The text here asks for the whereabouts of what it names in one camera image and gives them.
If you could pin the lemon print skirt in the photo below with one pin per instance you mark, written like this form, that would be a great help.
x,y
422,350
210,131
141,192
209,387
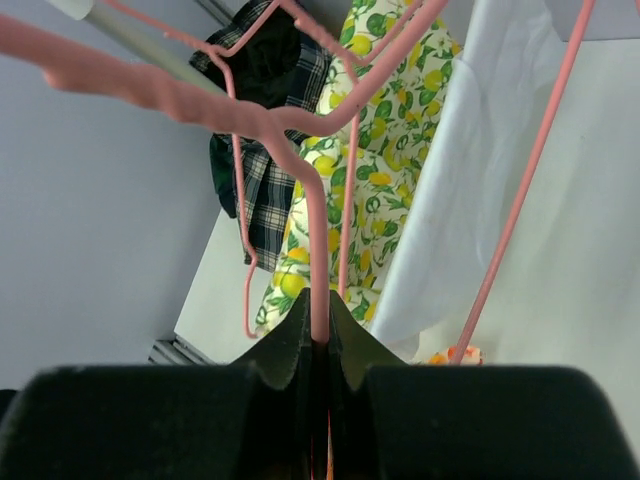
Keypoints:
x,y
395,130

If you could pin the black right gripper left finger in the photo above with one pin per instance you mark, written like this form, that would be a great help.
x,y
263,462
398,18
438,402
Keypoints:
x,y
248,419

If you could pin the white metal clothes rack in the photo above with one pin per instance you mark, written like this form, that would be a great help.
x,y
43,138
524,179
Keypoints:
x,y
133,39

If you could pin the navy white plaid skirt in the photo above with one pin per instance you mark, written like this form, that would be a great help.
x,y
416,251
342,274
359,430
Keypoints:
x,y
280,66

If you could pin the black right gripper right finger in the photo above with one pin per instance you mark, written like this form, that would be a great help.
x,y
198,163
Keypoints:
x,y
393,420

